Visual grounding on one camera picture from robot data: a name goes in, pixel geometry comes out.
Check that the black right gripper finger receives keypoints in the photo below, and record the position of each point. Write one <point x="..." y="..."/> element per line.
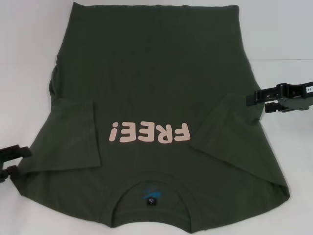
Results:
<point x="262" y="98"/>
<point x="274" y="107"/>

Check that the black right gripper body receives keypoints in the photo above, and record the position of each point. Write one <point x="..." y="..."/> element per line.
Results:
<point x="293" y="96"/>

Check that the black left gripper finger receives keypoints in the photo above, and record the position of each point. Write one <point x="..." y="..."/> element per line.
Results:
<point x="9" y="171"/>
<point x="17" y="151"/>

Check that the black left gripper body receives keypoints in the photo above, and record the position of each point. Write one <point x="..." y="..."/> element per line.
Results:
<point x="2" y="171"/>

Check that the dark green FREE! t-shirt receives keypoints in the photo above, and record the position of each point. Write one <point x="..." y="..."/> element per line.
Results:
<point x="156" y="85"/>

